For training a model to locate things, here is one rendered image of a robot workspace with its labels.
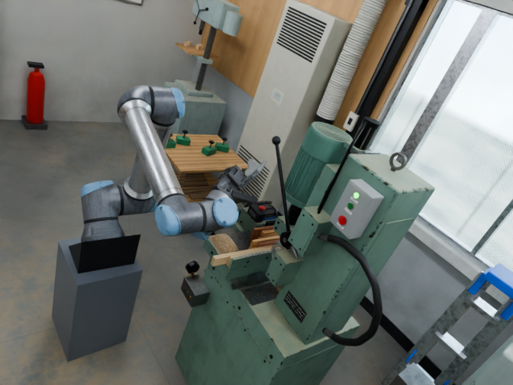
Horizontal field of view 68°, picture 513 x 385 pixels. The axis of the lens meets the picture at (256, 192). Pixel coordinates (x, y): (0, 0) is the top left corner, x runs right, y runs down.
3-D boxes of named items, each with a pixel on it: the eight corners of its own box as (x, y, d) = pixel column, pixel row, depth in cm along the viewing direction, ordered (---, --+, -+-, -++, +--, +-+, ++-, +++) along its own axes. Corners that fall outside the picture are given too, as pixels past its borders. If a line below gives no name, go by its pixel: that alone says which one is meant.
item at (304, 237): (302, 237, 143) (318, 205, 135) (317, 253, 137) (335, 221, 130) (286, 240, 137) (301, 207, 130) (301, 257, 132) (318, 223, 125)
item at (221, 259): (308, 244, 186) (311, 237, 184) (311, 246, 184) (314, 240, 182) (210, 263, 152) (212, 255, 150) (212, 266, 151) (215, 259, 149)
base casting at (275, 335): (279, 250, 205) (285, 237, 201) (352, 338, 169) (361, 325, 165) (206, 265, 178) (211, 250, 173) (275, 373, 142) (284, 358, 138)
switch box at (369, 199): (340, 218, 128) (361, 178, 120) (360, 237, 122) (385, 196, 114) (327, 220, 124) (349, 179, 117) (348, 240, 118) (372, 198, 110)
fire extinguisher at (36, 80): (42, 120, 378) (45, 60, 349) (47, 129, 367) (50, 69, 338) (21, 120, 366) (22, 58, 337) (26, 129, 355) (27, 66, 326)
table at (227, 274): (290, 219, 211) (294, 210, 208) (326, 257, 192) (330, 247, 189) (192, 232, 174) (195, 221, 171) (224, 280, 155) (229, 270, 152)
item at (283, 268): (282, 270, 153) (292, 247, 147) (292, 283, 149) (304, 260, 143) (263, 274, 147) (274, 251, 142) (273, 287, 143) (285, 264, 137)
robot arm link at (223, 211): (211, 229, 109) (193, 235, 120) (244, 224, 116) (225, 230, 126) (204, 197, 111) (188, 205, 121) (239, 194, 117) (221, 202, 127)
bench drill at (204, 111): (186, 140, 444) (224, -4, 368) (214, 169, 409) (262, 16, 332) (148, 141, 413) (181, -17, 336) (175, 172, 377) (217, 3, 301)
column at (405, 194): (310, 291, 173) (388, 153, 138) (343, 330, 159) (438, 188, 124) (272, 302, 159) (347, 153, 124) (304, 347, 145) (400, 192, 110)
